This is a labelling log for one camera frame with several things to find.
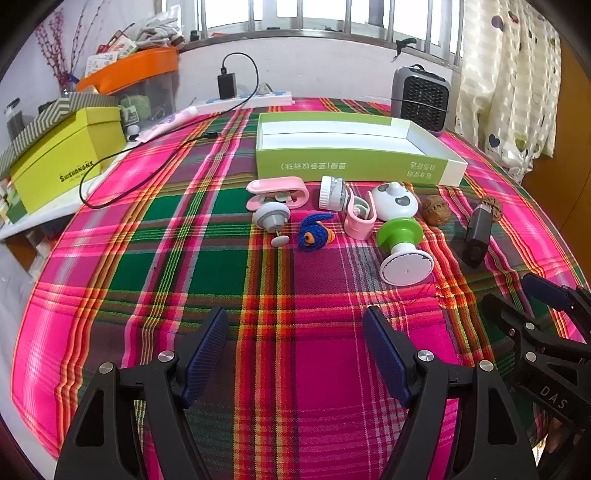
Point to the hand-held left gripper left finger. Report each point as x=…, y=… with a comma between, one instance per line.
x=207, y=355

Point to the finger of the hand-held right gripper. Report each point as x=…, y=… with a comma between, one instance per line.
x=549, y=291
x=503, y=314

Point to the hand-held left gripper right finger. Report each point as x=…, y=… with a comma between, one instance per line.
x=388, y=360

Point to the black bike light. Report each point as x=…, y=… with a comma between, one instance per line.
x=475, y=230

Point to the dark brown walnut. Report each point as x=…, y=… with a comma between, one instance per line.
x=491, y=204

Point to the light brown walnut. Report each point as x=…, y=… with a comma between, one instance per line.
x=434, y=211

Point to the green and white mushroom gadget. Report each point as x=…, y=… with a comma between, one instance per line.
x=399, y=233

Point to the small pink clip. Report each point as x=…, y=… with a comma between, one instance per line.
x=358, y=226

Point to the blue knitted toy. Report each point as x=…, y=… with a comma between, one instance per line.
x=310, y=237

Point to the grey and white round gadget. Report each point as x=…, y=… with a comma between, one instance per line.
x=272, y=217

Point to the white panda gadget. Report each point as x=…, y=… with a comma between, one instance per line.
x=392, y=203

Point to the white and clear jar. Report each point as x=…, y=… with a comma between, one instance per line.
x=330, y=194

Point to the large pink clip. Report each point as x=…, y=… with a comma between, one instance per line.
x=277, y=187

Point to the green and white cardboard box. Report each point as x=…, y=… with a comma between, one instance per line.
x=351, y=168

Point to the pink and green plaid cloth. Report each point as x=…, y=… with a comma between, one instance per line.
x=295, y=286

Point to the brown wooden door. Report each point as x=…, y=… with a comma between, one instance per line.
x=572, y=138

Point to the grey space heater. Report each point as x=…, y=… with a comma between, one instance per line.
x=420, y=104

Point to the cream heart-print curtain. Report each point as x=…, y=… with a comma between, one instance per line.
x=508, y=69

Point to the pink and white tube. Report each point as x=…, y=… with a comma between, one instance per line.
x=171, y=122

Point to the small white bottle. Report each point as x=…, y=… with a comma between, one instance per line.
x=131, y=131

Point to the yellow-green box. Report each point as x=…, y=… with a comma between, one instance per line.
x=64, y=161

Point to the green plush toy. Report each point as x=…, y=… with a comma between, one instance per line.
x=136, y=108

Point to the white power strip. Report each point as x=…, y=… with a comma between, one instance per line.
x=272, y=98

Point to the black charger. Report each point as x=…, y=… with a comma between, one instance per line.
x=226, y=85

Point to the striped gift box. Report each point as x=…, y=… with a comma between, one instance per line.
x=46, y=117

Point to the black clip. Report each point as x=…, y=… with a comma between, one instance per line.
x=400, y=45

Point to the clear container with orange lid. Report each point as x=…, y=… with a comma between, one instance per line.
x=134, y=67

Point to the dark jar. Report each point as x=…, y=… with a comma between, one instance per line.
x=14, y=122

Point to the printed paper packets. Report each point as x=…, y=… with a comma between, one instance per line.
x=115, y=48

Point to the metal window grille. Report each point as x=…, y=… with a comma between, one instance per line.
x=323, y=33

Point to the purple flower branches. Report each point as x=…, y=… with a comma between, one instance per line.
x=57, y=50

